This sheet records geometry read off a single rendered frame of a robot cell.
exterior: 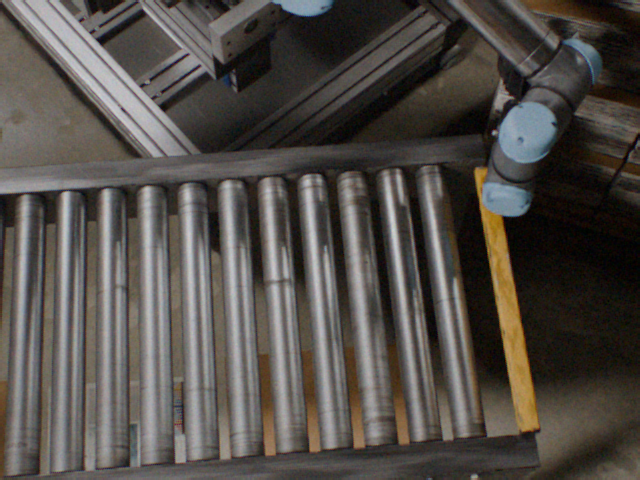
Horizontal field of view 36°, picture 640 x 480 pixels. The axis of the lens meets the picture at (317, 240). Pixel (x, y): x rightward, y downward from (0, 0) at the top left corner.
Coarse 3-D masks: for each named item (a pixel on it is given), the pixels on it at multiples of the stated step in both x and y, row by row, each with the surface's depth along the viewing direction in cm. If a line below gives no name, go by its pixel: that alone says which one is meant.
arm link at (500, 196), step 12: (492, 168) 148; (492, 180) 149; (504, 180) 147; (492, 192) 148; (504, 192) 147; (516, 192) 147; (528, 192) 148; (492, 204) 150; (504, 204) 149; (516, 204) 148; (528, 204) 149
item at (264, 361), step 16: (304, 352) 232; (352, 352) 232; (304, 368) 230; (352, 368) 230; (352, 384) 229; (400, 384) 229; (352, 400) 227; (400, 400) 227; (272, 416) 225; (352, 416) 225; (400, 416) 226; (272, 432) 224; (400, 432) 224; (272, 448) 222; (320, 448) 222
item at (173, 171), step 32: (128, 160) 161; (160, 160) 161; (192, 160) 162; (224, 160) 162; (256, 160) 162; (288, 160) 162; (320, 160) 162; (352, 160) 162; (384, 160) 162; (416, 160) 162; (448, 160) 162; (480, 160) 162; (0, 192) 159; (32, 192) 159; (96, 192) 161; (128, 192) 162; (256, 192) 165; (288, 192) 167; (416, 192) 171
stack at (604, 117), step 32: (608, 32) 172; (608, 64) 180; (576, 128) 201; (608, 128) 197; (576, 160) 212; (544, 192) 228; (576, 192) 223; (608, 192) 221; (512, 224) 245; (544, 224) 243; (576, 224) 235; (608, 224) 231
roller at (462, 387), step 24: (432, 168) 161; (432, 192) 160; (432, 216) 158; (432, 240) 157; (456, 240) 158; (432, 264) 155; (456, 264) 155; (432, 288) 155; (456, 288) 153; (456, 312) 151; (456, 336) 149; (456, 360) 148; (456, 384) 147; (456, 408) 145; (480, 408) 146; (456, 432) 145; (480, 432) 144
